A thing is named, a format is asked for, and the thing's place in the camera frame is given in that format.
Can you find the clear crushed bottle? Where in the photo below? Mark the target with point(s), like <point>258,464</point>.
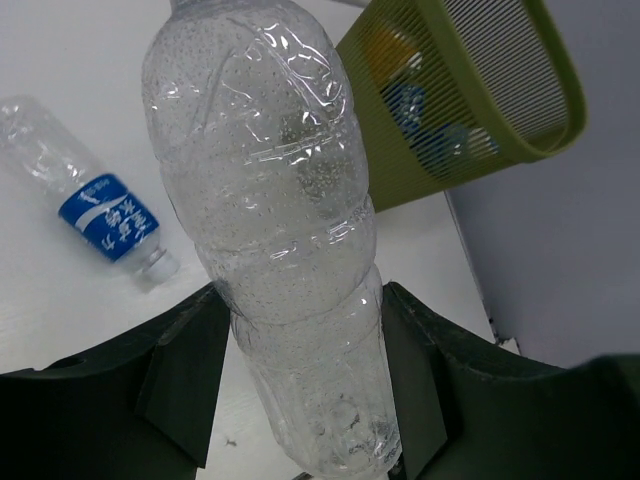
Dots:
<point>250,114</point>

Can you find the blue label bottle white cap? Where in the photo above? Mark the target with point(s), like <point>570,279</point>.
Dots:
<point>406,104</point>

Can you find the green plastic waste bin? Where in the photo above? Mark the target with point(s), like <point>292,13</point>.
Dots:
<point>497,65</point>

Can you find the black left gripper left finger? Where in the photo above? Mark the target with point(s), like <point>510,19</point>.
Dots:
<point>138,406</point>

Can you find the yellow label drink bottle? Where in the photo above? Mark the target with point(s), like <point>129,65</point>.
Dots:
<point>388,51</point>

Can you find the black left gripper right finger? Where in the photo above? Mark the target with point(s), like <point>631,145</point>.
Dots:
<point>469,409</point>

